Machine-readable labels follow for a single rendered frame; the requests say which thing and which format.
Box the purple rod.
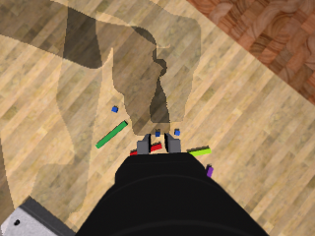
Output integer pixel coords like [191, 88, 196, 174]
[206, 165, 214, 177]

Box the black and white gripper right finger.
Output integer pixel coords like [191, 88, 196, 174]
[164, 133, 181, 153]

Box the red rod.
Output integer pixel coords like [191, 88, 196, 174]
[130, 144, 162, 155]

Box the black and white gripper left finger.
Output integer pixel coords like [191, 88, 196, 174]
[137, 134, 152, 154]

